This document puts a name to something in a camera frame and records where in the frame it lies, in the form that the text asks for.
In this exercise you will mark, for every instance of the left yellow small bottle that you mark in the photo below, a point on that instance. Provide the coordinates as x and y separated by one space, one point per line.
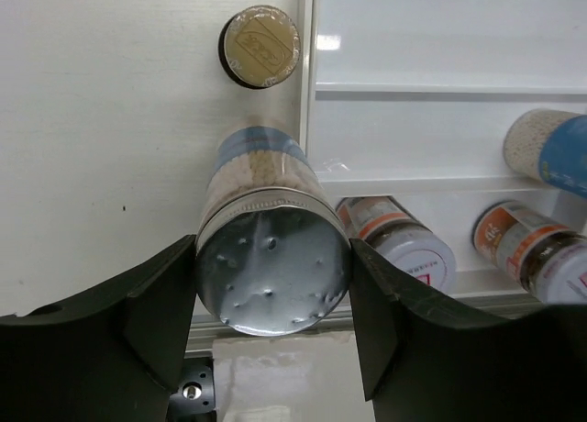
259 47

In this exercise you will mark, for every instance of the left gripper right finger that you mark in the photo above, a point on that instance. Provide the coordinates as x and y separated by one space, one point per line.
425 356

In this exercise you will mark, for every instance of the white tiered plastic tray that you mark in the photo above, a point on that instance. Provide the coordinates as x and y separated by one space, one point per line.
412 99

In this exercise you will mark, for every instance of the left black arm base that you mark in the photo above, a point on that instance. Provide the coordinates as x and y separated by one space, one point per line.
195 398

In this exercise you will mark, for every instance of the white-lid sauce jar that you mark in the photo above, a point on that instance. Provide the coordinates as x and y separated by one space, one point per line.
400 238
546 258

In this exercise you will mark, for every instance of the silver-lid shaker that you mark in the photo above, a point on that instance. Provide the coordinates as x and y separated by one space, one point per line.
549 146
272 256

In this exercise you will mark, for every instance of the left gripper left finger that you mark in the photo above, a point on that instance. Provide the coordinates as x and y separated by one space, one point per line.
113 352

